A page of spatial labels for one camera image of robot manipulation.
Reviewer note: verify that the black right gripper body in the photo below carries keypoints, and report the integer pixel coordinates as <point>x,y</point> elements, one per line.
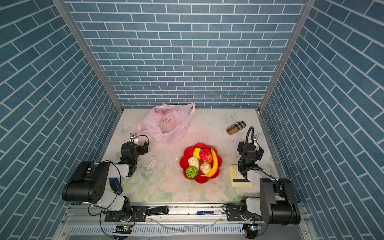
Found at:
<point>242,146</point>

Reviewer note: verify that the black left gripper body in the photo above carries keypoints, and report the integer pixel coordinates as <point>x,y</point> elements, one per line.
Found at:
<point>139,151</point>

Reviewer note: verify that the orange fake fruit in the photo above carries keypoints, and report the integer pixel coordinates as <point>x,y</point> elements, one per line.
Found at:
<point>209,159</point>

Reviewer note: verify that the yellow fake banana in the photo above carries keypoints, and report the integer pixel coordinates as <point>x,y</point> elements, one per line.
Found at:
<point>214,164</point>

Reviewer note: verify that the red fake strawberry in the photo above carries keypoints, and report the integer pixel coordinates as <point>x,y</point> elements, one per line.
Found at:
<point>204,154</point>

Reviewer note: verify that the beige fake potato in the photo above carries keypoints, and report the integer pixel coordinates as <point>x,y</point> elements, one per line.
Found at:
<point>193,161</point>
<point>205,168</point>

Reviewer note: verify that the pink plastic bag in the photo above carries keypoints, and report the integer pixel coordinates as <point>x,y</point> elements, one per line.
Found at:
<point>167,123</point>

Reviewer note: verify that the yellow fake lemon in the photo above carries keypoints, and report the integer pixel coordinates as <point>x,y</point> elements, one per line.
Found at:
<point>196,153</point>

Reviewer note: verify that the green fake fruit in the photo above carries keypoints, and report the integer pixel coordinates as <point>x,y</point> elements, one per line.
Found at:
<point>191,172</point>

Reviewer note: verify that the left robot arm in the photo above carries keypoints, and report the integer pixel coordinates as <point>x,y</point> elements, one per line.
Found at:
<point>100,184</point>

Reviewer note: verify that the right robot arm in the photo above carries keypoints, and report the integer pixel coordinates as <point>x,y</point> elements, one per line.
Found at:
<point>276,204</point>

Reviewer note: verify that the yellow calculator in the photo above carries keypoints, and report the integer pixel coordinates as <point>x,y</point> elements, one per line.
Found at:
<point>236,179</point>

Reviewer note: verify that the plaid glasses case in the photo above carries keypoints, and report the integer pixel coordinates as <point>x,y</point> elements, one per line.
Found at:
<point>236,127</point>

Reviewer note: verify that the blue stapler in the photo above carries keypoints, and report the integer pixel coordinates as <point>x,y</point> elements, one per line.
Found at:
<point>115,184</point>

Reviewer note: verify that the red flower-shaped bowl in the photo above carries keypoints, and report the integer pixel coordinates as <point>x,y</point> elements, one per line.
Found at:
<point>189,153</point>

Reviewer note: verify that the blue pen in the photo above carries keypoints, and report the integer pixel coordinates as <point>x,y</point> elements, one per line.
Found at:
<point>205,213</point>

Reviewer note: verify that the aluminium front rail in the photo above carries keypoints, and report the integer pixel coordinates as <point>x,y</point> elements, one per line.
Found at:
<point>181,223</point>

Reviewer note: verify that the aluminium left corner post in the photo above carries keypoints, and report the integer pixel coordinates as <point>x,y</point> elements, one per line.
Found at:
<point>76,32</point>

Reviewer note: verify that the aluminium corner post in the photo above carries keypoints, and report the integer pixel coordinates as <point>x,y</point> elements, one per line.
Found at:
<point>76,32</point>
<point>287,51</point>

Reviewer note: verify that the aluminium right corner post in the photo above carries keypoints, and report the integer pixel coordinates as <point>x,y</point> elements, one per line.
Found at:
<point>287,51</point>

